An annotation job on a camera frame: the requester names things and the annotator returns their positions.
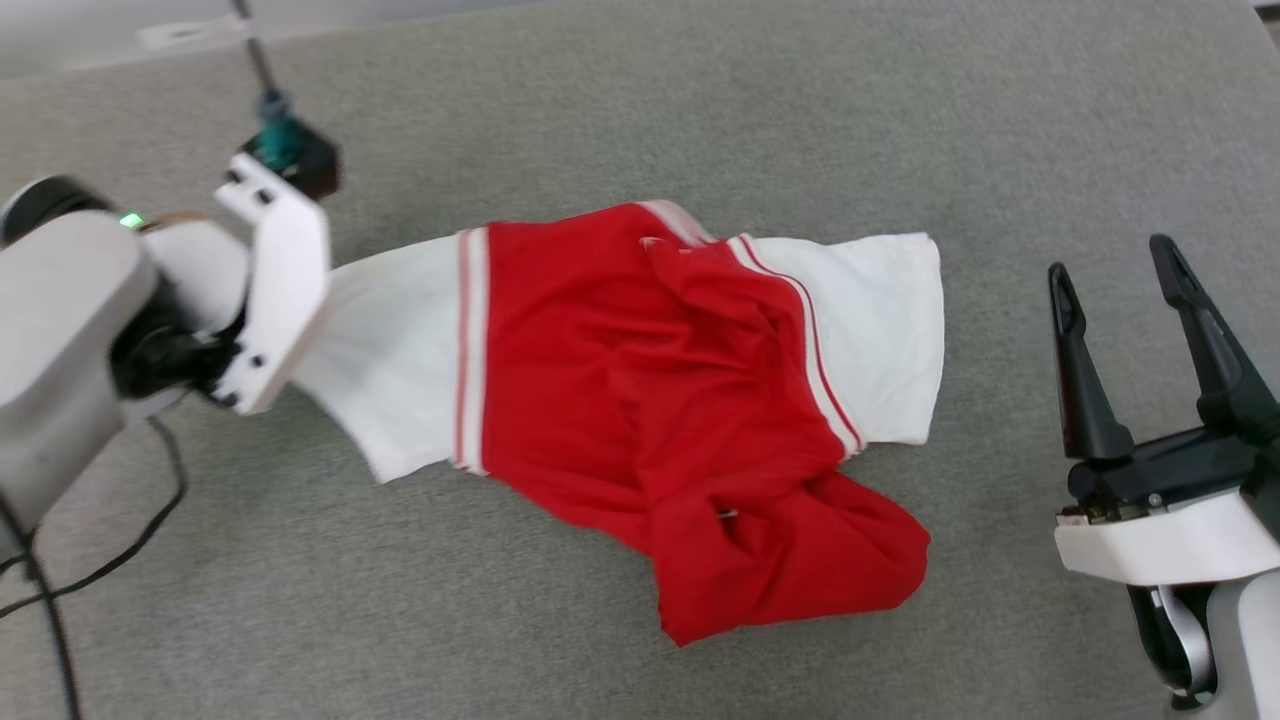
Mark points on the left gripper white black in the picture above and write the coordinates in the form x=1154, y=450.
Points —
x=290, y=280

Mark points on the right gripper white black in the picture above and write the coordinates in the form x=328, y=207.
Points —
x=1170, y=535

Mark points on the red and white t-shirt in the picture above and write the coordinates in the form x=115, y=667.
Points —
x=620, y=380

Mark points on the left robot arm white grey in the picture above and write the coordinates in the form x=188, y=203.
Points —
x=60, y=340

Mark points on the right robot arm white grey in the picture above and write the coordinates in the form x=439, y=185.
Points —
x=1245, y=650

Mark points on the grey fabric sofa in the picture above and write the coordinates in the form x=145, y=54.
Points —
x=640, y=120

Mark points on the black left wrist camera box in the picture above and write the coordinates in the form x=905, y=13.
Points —
x=315, y=165

